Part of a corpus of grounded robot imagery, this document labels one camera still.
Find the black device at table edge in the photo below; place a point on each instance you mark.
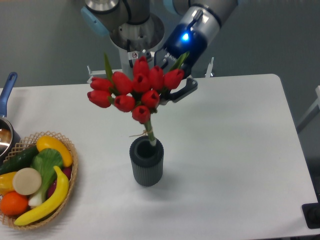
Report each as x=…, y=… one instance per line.
x=311, y=212

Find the yellow banana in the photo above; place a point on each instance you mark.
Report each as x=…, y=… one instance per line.
x=50, y=205

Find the green bok choy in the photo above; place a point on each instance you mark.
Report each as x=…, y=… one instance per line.
x=44, y=163

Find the red tulip bouquet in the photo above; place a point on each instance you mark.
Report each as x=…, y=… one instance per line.
x=140, y=95

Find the white frame at right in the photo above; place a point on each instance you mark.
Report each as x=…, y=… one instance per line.
x=310, y=113

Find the green cucumber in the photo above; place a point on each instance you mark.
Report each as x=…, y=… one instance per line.
x=19, y=161

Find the dark grey ribbed vase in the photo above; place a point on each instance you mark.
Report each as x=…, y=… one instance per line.
x=146, y=161

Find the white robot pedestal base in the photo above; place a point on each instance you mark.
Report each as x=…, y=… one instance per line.
x=198, y=71

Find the orange fruit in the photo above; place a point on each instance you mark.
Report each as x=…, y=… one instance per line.
x=13, y=204

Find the woven wicker basket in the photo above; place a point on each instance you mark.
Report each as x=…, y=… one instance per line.
x=26, y=143

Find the yellow squash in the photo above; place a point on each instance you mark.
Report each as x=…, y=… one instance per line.
x=49, y=142

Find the beige round disc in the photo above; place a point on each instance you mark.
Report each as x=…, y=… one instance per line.
x=27, y=181

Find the blue handled saucepan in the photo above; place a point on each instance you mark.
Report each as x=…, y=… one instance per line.
x=8, y=136

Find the purple red vegetable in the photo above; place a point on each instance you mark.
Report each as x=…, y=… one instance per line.
x=68, y=172

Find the yellow bell pepper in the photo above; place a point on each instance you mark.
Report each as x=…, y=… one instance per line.
x=6, y=183

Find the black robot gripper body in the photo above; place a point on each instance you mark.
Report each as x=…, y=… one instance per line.
x=181, y=40

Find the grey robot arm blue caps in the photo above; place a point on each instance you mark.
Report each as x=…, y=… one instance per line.
x=136, y=32

